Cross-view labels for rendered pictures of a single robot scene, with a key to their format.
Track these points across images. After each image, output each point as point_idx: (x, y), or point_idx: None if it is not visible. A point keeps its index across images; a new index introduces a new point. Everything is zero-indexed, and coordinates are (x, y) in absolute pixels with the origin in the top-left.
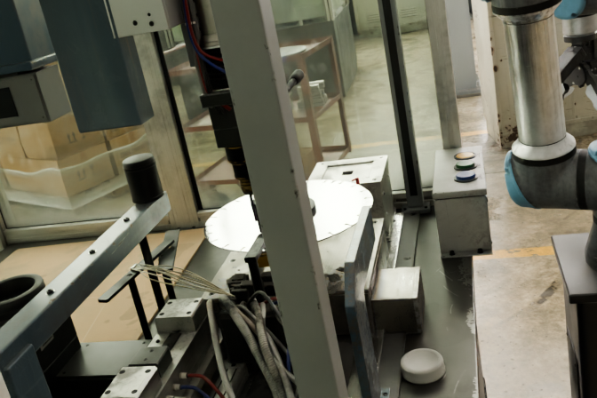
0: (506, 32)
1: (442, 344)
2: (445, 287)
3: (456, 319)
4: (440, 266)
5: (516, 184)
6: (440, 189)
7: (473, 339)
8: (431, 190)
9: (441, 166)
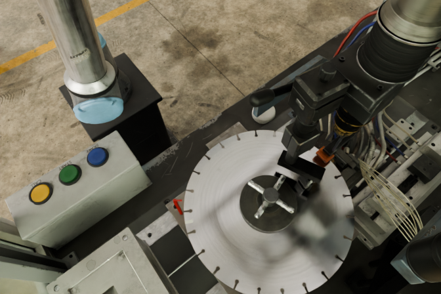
0: None
1: (239, 119)
2: (187, 155)
3: (214, 128)
4: (164, 175)
5: (121, 98)
6: (128, 161)
7: (226, 110)
8: None
9: (73, 197)
